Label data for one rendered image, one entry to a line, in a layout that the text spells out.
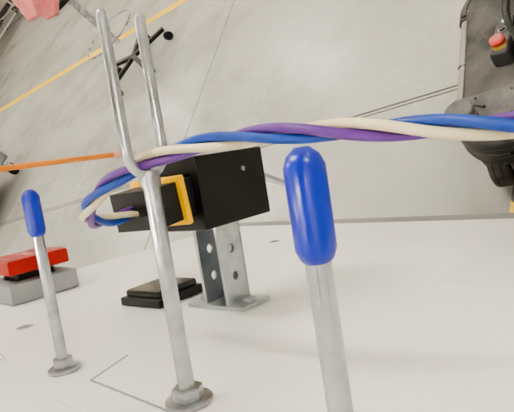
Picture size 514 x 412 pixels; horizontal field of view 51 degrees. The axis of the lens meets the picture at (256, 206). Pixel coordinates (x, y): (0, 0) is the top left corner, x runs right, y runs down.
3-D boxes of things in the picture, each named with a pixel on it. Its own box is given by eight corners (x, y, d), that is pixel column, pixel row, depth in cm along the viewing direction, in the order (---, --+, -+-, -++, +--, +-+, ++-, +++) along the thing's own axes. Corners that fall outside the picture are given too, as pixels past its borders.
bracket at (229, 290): (270, 298, 32) (257, 216, 31) (243, 311, 30) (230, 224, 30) (214, 295, 35) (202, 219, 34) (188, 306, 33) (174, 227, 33)
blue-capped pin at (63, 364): (87, 364, 26) (52, 185, 25) (58, 378, 24) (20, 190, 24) (69, 361, 26) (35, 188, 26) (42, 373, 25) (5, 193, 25)
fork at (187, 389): (191, 386, 21) (127, 20, 20) (225, 393, 20) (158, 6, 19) (153, 409, 20) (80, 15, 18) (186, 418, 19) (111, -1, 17)
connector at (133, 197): (215, 206, 30) (207, 171, 30) (157, 230, 26) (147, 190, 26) (176, 210, 32) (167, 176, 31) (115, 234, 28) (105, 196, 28)
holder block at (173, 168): (270, 211, 33) (261, 145, 32) (207, 230, 29) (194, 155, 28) (221, 214, 35) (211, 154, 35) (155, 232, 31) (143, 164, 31)
